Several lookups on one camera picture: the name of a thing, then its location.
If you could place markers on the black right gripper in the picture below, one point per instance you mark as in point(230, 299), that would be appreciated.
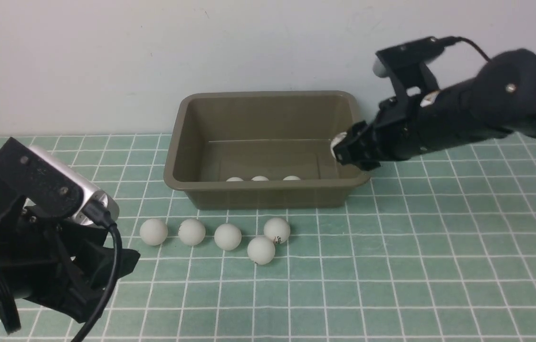
point(454, 118)

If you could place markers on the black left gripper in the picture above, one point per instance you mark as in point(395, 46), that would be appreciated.
point(53, 262)

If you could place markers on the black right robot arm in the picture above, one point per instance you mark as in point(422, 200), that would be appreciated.
point(511, 102)

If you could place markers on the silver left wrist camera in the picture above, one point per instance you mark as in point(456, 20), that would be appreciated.
point(57, 189)

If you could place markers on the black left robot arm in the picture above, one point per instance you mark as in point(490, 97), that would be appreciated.
point(113, 240)

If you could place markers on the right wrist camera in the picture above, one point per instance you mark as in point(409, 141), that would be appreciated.
point(406, 66)

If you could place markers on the olive green plastic bin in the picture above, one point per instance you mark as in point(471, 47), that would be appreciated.
point(269, 133)

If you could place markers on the green checkered tablecloth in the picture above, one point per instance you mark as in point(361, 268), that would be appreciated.
point(438, 249)

